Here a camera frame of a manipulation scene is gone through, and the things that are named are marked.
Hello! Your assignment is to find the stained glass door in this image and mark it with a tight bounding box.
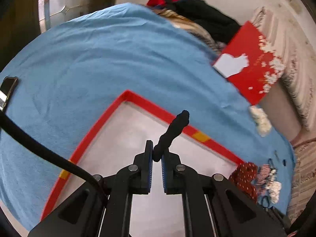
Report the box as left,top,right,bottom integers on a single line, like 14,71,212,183
38,0,90,33

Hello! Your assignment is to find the black cable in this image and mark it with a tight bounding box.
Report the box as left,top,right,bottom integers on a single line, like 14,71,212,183
0,109,109,207

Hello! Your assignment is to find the red floral box lid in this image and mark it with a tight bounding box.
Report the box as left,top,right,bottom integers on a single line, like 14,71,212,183
213,21,285,105

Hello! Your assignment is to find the red white-dotted scrunchie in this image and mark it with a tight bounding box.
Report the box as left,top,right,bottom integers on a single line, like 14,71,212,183
228,162,258,203

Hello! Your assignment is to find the striped floral bolster left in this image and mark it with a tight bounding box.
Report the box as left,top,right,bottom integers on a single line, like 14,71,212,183
250,7,315,131

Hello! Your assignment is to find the red open gift box tray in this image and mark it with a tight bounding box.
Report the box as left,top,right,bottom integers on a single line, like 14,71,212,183
39,89,245,237

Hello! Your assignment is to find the pile of dark clothes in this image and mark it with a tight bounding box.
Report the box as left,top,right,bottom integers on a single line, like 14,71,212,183
146,0,241,44

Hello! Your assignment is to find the brown sofa backrest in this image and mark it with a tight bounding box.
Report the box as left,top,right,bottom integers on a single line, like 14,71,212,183
259,80,302,141

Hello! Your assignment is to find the cream dotted scrunchie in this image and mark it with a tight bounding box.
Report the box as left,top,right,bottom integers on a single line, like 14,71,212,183
249,106,272,137

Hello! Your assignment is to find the black smartphone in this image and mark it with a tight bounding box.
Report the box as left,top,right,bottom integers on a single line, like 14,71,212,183
0,76,19,112

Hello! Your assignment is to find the striped floral cushion right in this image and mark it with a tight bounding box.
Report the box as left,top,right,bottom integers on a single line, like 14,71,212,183
287,141,316,223

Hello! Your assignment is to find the white cherry print scrunchie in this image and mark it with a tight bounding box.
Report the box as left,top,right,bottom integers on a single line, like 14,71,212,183
266,181,282,204

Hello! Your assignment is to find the blue terry cloth cover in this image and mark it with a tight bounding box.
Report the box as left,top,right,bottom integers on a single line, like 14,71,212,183
1,3,295,213

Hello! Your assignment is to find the red plaid scrunchie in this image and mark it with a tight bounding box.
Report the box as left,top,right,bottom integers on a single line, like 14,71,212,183
256,164,271,186

